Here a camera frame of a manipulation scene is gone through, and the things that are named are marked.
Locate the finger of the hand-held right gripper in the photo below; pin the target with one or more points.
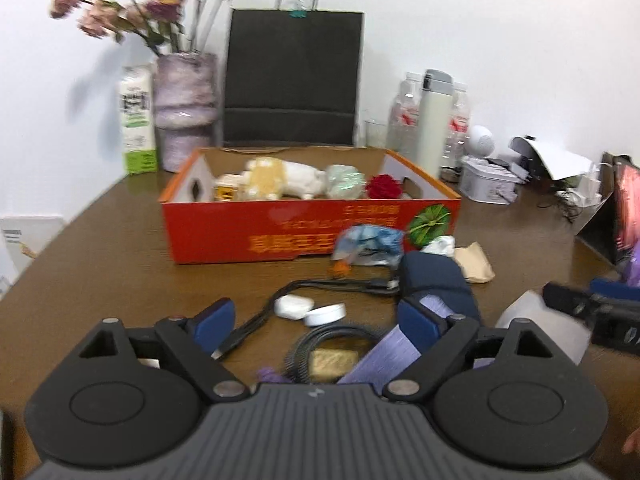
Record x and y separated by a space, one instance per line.
565 299

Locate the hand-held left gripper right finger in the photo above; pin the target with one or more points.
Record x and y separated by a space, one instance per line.
417 321

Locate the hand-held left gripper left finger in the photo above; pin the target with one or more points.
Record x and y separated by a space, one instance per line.
217 320

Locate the brown paper napkin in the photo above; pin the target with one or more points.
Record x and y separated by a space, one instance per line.
475 265

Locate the small orange item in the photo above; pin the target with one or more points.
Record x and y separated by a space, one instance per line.
340 268

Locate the red cardboard box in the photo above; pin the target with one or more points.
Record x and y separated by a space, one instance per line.
300 230

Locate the brown wooden desktop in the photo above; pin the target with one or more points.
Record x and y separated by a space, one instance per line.
100 260

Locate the crumpled white tissue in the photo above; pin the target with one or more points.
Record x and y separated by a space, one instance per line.
439 247

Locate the white earbuds case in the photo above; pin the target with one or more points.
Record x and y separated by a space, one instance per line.
294 307

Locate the white round lid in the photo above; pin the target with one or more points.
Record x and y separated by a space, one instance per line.
325 315

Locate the gold packet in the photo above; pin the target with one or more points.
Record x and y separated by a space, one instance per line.
334 362

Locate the small yellow jar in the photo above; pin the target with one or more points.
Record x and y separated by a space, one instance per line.
227 190

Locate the red rose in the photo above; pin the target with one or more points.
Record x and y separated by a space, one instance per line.
384 187

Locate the white lidded storage box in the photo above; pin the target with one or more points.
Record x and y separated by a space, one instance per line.
487 185

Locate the pale green packet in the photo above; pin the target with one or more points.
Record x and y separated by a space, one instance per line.
345 182

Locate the white yellow plush toy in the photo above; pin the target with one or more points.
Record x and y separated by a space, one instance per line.
285 177

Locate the clear drinking glass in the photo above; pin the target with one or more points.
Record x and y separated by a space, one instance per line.
375 135

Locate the white thermos bottle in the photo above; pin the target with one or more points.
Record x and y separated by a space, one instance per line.
432 125

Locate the clear plastic water bottle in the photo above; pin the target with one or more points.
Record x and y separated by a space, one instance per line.
459 120
402 115

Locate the white green milk carton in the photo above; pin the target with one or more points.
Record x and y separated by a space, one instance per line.
137 125

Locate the purple mottled vase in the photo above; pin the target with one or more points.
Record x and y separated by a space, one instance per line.
185 90

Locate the black paper bag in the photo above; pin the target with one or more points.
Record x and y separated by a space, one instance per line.
295 60

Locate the dried pink flower bouquet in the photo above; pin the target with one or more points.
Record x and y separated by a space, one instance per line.
162 10

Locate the white round camera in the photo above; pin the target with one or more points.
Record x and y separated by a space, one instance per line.
481 140

